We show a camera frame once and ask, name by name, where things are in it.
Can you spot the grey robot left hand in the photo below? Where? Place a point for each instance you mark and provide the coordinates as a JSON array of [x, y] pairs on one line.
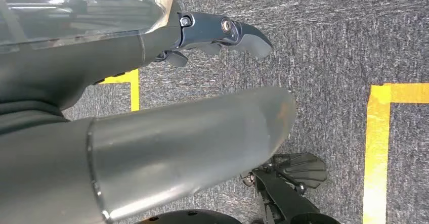
[[83, 58]]

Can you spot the black robot left foot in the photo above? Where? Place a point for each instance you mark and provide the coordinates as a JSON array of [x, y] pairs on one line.
[[285, 199]]

